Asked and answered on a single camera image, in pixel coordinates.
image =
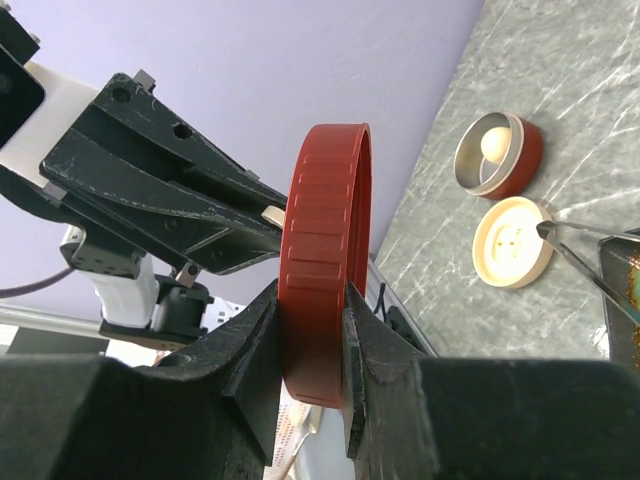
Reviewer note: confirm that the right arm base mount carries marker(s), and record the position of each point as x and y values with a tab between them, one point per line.
392	317

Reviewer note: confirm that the aluminium mounting rail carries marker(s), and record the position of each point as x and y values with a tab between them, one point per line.
374	279

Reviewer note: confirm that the teal square plate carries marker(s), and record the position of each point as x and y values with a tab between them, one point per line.
619	267

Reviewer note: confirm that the red steel lunch container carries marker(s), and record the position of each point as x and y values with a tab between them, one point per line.
481	178

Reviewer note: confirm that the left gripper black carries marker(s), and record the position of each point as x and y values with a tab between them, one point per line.
137	179

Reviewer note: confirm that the red round lid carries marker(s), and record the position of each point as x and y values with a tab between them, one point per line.
324	248

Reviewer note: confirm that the white egg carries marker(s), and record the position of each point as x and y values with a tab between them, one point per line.
495	144

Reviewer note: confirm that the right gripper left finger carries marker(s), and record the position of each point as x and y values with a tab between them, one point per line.
150	395

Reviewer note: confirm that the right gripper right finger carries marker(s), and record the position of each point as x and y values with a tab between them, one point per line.
411	416

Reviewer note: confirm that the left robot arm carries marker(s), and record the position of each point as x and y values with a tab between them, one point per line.
142	299

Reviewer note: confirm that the cream round lid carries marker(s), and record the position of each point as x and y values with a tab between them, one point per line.
507	251

